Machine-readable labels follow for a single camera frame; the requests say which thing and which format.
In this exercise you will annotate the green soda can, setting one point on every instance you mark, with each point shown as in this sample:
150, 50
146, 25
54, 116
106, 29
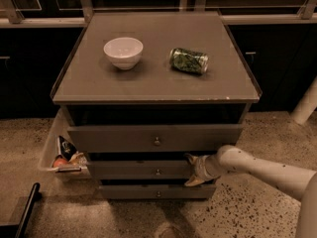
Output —
188, 61

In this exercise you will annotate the white pole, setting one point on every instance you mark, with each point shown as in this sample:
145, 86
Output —
306, 105

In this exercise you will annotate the metal window frame rail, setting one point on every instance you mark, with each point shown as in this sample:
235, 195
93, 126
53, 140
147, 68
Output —
55, 13

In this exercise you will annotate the black bar object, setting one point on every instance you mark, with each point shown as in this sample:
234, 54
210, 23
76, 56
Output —
17, 230

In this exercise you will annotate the dark snack bag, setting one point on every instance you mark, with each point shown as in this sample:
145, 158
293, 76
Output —
65, 148

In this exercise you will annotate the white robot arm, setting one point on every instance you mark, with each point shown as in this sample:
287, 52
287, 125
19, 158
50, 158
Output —
298, 183

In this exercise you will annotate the clear plastic bin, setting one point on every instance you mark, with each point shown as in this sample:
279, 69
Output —
50, 152

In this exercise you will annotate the red apple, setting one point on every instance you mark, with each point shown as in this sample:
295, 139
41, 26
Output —
59, 162

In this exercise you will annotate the white ceramic bowl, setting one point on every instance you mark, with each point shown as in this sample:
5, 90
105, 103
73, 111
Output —
124, 53

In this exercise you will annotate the grey drawer cabinet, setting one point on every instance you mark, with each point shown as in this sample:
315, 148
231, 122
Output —
91, 91

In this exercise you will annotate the grey top drawer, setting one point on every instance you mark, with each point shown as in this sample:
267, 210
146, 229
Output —
153, 138

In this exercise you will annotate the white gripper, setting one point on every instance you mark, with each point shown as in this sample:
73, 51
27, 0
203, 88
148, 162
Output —
204, 169

